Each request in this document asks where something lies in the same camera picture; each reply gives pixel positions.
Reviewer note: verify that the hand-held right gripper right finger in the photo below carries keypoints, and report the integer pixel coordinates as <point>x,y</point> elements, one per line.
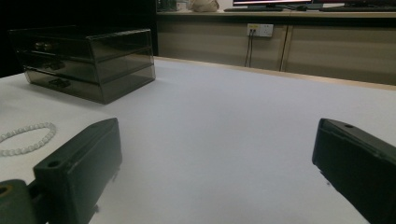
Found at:
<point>358,168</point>

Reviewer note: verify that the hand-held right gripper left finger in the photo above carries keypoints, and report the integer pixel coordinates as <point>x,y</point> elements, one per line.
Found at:
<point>84,161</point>

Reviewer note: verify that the smoky acrylic drawer organizer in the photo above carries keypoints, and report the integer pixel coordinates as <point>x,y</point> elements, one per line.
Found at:
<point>124,62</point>

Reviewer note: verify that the smoky acrylic drawer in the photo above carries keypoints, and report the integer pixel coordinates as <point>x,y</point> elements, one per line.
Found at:
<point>77,70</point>
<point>68,46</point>
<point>81,88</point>

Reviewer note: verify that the beige wooden counter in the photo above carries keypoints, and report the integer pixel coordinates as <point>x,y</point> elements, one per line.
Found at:
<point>336,53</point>

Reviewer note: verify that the black computer monitor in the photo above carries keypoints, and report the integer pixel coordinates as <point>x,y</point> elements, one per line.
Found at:
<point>271,2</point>
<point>358,1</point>

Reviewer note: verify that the small white box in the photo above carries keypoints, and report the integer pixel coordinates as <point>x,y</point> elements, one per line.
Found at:
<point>181,6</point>

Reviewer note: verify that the beige bag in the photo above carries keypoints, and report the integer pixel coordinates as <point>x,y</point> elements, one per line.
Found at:
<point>204,5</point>

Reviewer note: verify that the white wall socket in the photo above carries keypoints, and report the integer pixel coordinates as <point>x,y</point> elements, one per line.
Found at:
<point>260,30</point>

